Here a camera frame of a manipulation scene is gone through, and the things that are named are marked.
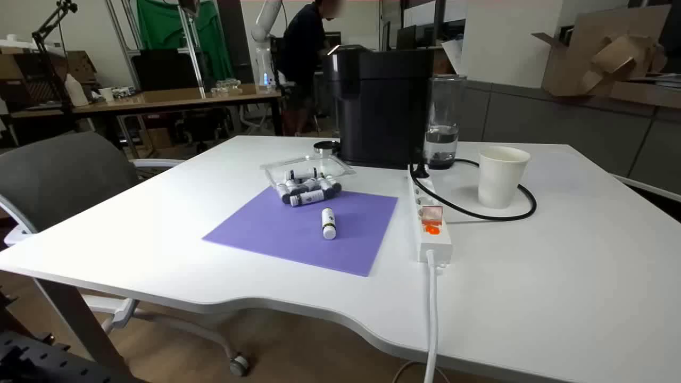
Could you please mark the grey office chair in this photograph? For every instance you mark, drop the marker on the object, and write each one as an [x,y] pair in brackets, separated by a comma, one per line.
[49,182]

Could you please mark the clear water tank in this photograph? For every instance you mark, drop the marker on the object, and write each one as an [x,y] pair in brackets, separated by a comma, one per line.
[443,121]

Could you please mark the single white battery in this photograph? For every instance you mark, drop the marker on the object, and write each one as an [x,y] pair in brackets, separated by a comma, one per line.
[327,225]

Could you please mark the wooden background desk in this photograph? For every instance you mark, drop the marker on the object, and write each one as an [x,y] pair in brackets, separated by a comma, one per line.
[159,101]

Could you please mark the white paper cup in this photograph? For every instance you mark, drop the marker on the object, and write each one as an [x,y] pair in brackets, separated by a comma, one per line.
[499,175]

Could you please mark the black coffee machine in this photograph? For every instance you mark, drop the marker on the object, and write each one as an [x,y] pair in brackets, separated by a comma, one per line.
[382,105]

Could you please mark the clear plastic battery tray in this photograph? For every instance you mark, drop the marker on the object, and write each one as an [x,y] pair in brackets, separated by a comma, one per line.
[304,168]

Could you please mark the person in dark clothes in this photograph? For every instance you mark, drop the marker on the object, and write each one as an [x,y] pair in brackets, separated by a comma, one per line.
[302,48]

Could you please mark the white extension cord power strip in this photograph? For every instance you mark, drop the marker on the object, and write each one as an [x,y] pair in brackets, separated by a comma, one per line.
[428,221]

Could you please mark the pile of white batteries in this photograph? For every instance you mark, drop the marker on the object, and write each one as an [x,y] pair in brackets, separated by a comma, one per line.
[304,191]

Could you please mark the purple paper mat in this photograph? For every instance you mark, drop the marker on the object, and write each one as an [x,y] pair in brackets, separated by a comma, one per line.
[294,234]

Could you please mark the green cloth backdrop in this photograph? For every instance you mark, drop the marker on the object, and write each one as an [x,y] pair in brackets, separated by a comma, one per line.
[159,28]

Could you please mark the cardboard box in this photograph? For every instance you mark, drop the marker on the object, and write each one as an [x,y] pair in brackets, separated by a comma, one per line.
[605,48]

